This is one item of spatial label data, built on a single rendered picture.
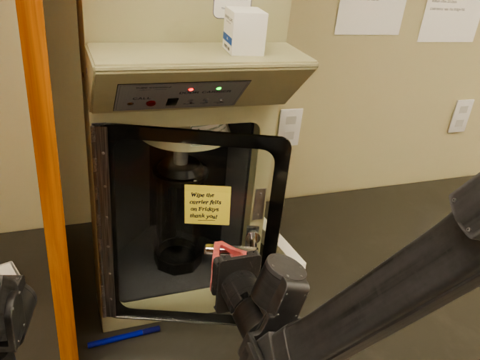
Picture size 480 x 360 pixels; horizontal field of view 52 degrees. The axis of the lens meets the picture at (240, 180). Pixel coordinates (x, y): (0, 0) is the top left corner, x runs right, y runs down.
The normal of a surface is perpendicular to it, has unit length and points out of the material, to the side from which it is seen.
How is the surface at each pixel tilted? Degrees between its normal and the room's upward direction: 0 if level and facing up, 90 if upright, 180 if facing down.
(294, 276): 18
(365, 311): 73
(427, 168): 90
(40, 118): 90
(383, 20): 90
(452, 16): 90
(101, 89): 135
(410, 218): 0
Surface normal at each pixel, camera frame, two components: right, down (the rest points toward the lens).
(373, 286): -0.88, -0.22
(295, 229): 0.08, -0.88
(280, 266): 0.36, -0.86
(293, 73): 0.18, 0.96
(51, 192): 0.35, 0.48
